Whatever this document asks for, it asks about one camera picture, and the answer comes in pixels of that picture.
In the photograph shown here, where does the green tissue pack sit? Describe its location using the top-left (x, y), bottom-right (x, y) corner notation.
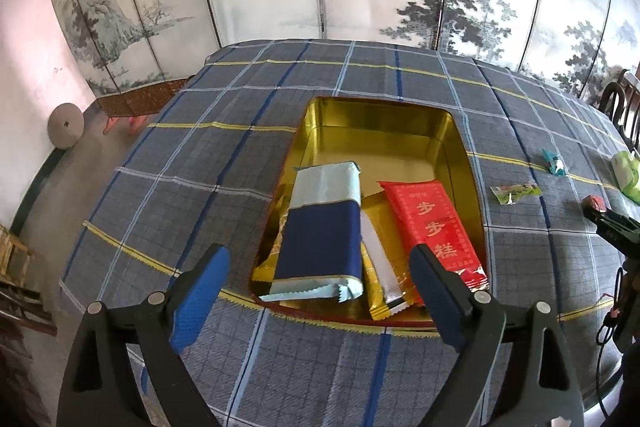
top-left (611, 150), bottom-right (640, 205)

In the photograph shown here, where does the woven brown basket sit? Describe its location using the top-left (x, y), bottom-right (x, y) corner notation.
top-left (96, 77), bottom-right (190, 118)

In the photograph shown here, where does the yellow patterned snack bag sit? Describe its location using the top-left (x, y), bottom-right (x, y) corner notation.
top-left (250, 183), bottom-right (293, 283)

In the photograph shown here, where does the navy and mint snack packet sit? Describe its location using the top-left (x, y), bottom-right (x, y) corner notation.
top-left (260, 160), bottom-right (363, 303)

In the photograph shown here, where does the green small snack packet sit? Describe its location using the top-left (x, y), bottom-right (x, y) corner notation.
top-left (490, 182), bottom-right (541, 206)

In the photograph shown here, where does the wooden stool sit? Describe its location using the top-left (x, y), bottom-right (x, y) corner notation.
top-left (0, 227), bottom-right (58, 337)

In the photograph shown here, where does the pink white patterned packet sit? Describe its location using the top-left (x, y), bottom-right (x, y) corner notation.
top-left (582, 195), bottom-right (606, 213)

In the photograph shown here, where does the yellow snack bag white stripe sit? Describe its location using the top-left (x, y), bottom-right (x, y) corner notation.
top-left (360, 200), bottom-right (419, 321)

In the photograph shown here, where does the red snack packet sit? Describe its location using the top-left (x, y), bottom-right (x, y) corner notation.
top-left (378, 180), bottom-right (488, 291)

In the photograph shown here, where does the teal candy wrapper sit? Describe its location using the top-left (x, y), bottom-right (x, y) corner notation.
top-left (542, 150), bottom-right (567, 176)

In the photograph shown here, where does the dark wooden chair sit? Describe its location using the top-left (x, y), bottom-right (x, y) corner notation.
top-left (598, 69), bottom-right (640, 153)

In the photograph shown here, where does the red gold toffee tin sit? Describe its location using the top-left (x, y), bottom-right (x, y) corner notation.
top-left (247, 95), bottom-right (490, 329)

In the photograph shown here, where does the blue plaid tablecloth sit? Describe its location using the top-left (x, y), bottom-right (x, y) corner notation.
top-left (56, 39), bottom-right (639, 426)

